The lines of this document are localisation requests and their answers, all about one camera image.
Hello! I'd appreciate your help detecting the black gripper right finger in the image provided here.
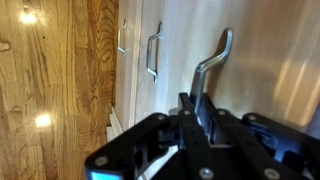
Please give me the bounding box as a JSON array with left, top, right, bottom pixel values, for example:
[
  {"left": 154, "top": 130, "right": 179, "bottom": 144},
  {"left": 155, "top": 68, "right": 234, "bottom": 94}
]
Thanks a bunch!
[{"left": 199, "top": 94, "right": 320, "bottom": 180}]

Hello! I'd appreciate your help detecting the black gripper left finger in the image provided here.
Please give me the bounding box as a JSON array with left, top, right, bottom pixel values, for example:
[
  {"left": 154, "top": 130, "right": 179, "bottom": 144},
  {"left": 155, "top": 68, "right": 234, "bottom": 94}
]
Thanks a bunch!
[{"left": 84, "top": 92, "right": 221, "bottom": 180}]

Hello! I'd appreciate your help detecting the large brushed steel drawer handle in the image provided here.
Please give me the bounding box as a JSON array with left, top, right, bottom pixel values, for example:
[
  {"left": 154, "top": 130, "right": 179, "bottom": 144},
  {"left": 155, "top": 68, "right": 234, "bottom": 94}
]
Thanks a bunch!
[{"left": 189, "top": 27, "right": 234, "bottom": 113}]

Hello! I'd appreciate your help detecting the narrow light wood drawer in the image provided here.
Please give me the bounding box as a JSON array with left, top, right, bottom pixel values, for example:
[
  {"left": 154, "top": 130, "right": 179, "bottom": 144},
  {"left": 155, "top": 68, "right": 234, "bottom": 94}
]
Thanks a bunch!
[{"left": 114, "top": 0, "right": 145, "bottom": 131}]

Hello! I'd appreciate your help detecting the medium light wood drawer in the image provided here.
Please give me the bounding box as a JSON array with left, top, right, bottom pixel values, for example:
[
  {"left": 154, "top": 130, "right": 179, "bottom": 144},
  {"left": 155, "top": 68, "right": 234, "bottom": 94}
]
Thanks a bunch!
[{"left": 133, "top": 0, "right": 198, "bottom": 126}]

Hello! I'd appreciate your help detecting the medium brushed steel drawer handle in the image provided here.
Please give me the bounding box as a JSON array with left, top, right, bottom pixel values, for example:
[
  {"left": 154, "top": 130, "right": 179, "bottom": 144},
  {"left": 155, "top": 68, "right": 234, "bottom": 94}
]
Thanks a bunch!
[{"left": 145, "top": 21, "right": 164, "bottom": 84}]

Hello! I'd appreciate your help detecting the small brushed steel drawer handle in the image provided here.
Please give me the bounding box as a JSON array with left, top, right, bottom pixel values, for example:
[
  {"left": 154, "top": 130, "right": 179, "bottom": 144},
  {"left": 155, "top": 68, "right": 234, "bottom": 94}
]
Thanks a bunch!
[{"left": 116, "top": 18, "right": 129, "bottom": 57}]

